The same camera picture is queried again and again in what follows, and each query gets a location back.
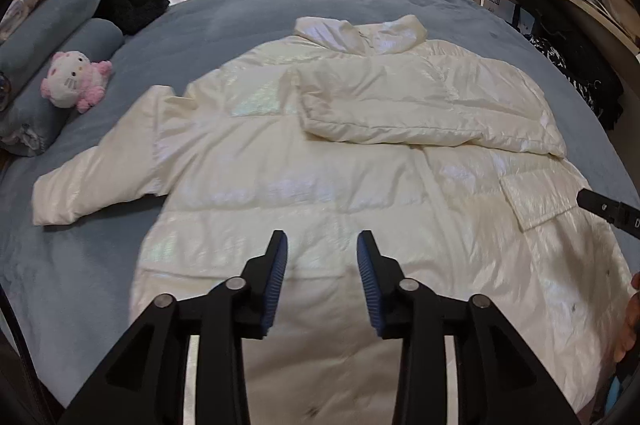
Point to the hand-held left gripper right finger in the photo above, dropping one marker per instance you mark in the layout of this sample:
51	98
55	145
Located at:
366	275

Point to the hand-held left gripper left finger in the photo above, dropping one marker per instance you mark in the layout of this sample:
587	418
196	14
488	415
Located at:
277	275

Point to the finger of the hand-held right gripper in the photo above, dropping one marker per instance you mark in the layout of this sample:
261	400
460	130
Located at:
602	206

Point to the white puffer jacket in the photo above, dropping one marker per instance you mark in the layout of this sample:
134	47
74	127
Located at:
350	175

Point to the person's right hand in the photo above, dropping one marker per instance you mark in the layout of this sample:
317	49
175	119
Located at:
629	330

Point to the black and white patterned cloth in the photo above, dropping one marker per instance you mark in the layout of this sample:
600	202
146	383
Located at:
560	55

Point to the white labelled box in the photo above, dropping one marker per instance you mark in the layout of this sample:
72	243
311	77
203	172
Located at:
497	5

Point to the blue-grey bed blanket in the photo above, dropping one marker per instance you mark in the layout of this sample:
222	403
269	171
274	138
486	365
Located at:
240	20

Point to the pink and white cat plush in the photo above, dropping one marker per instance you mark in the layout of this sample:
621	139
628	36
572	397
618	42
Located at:
75	80

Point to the small blue-grey bolster pillow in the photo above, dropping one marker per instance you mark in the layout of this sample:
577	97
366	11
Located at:
45	115

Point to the black fuzzy cloth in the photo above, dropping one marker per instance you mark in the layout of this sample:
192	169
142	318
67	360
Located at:
127	7

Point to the large blue-grey bolster pillow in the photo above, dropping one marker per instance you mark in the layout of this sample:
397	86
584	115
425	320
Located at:
55	10

